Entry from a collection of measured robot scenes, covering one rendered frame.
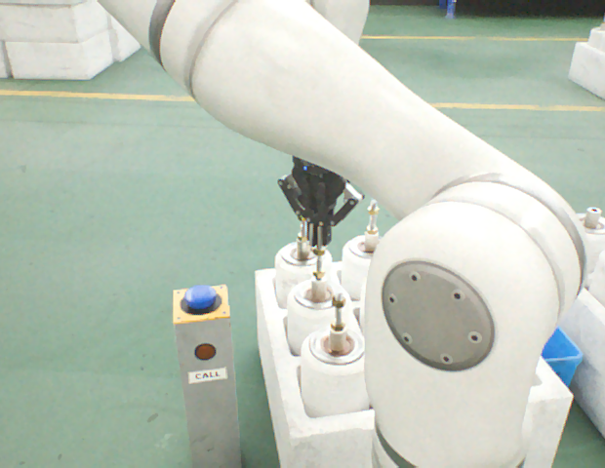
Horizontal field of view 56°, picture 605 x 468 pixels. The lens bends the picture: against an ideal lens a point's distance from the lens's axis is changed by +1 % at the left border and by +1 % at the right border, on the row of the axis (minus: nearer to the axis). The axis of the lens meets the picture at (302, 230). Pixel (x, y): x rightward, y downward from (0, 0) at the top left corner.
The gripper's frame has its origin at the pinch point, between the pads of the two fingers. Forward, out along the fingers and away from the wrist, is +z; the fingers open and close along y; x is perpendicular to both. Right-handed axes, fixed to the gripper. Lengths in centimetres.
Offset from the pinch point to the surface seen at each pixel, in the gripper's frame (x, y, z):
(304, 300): -2.6, -0.7, 10.3
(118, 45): 165, -234, 26
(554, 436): 7.0, 35.2, 25.3
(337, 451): -15.0, 12.3, 21.7
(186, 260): 25, -53, 36
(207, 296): -17.4, -5.9, 2.7
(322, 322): -3.6, 3.0, 12.0
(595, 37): 256, -1, 12
